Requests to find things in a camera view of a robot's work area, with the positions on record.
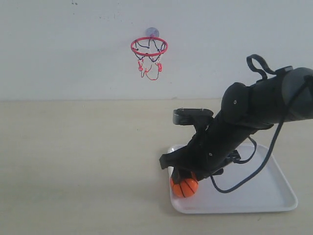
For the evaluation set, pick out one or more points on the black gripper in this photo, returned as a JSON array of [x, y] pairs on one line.
[[213, 141]]

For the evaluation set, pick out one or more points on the small orange toy basketball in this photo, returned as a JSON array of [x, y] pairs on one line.
[[187, 188]]

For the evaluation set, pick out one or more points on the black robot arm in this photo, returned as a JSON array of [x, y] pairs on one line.
[[279, 96]]

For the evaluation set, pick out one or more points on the red mini basketball hoop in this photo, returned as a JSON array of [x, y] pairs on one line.
[[148, 52]]

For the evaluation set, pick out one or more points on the white rectangular plastic tray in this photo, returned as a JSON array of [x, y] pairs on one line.
[[268, 191]]

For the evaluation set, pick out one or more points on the clear suction cup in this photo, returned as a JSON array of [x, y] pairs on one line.
[[152, 32]]

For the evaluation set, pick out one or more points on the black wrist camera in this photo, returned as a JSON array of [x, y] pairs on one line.
[[192, 116]]

